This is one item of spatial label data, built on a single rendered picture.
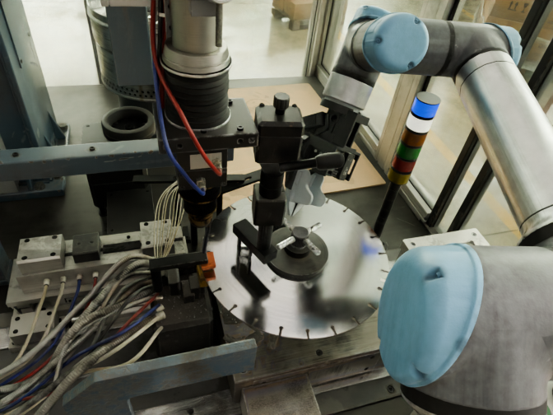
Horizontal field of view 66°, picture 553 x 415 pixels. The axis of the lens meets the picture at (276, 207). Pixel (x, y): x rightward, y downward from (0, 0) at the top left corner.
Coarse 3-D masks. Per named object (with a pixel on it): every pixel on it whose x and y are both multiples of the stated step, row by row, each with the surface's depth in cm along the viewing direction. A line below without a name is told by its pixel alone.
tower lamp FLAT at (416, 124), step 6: (414, 114) 79; (408, 120) 81; (414, 120) 79; (420, 120) 79; (426, 120) 79; (432, 120) 80; (408, 126) 81; (414, 126) 80; (420, 126) 79; (426, 126) 80; (414, 132) 81; (420, 132) 80; (426, 132) 81
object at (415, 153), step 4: (400, 140) 84; (400, 144) 84; (404, 144) 83; (400, 148) 85; (404, 148) 84; (408, 148) 83; (412, 148) 83; (416, 148) 83; (420, 148) 83; (396, 152) 86; (400, 152) 85; (404, 152) 84; (408, 152) 84; (412, 152) 84; (416, 152) 84; (400, 156) 85; (404, 156) 85; (408, 156) 84; (412, 156) 84; (416, 156) 85; (408, 160) 85; (412, 160) 85
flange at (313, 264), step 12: (276, 240) 76; (312, 240) 76; (288, 252) 73; (300, 252) 72; (312, 252) 74; (324, 252) 75; (276, 264) 72; (288, 264) 72; (300, 264) 72; (312, 264) 72; (324, 264) 73; (288, 276) 71; (300, 276) 71; (312, 276) 72
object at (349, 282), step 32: (224, 224) 79; (352, 224) 82; (224, 256) 73; (352, 256) 76; (384, 256) 77; (224, 288) 68; (256, 288) 69; (288, 288) 70; (320, 288) 70; (352, 288) 71; (288, 320) 65; (320, 320) 66; (352, 320) 67
